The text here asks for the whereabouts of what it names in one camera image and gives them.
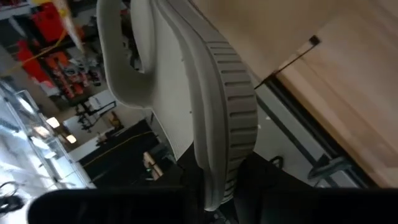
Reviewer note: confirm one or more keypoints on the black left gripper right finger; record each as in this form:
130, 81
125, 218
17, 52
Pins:
267, 193

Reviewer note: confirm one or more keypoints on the grey slide sandal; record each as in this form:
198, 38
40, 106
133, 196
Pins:
217, 109

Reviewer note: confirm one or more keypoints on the black partition panels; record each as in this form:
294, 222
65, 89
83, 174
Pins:
124, 161

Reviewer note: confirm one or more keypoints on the red storage bins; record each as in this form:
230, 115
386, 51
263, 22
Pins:
46, 21

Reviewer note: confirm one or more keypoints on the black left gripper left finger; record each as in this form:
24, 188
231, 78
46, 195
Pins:
191, 174

